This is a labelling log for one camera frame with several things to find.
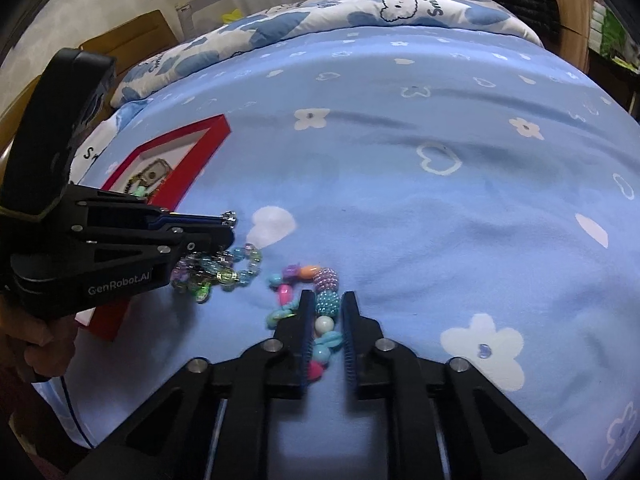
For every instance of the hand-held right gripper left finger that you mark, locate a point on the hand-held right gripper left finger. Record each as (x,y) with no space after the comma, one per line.
(306,340)

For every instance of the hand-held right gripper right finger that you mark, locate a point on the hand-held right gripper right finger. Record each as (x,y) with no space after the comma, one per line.
(348,340)

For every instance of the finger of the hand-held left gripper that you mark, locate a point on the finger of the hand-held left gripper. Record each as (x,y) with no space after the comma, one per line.
(190,219)
(200,242)

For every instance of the pink cardboard box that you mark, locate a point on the pink cardboard box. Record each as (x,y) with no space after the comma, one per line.
(200,150)

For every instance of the person's left hand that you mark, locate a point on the person's left hand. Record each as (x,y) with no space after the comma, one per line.
(35,342)

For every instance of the wooden headboard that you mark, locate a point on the wooden headboard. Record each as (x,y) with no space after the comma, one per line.
(145,25)

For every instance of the blue floral bed sheet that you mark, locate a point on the blue floral bed sheet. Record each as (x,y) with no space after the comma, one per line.
(400,185)

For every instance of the yellow plush toy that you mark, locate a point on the yellow plush toy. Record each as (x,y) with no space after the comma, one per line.
(231,16)

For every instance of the blue and white quilt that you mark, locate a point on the blue and white quilt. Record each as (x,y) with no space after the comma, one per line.
(350,15)

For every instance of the stack of tissue packs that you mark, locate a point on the stack of tissue packs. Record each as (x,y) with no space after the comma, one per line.
(597,25)

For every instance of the green bag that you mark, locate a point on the green bag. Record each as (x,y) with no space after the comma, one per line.
(615,32)

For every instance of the wooden wardrobe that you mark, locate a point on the wooden wardrobe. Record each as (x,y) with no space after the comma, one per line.
(575,0)

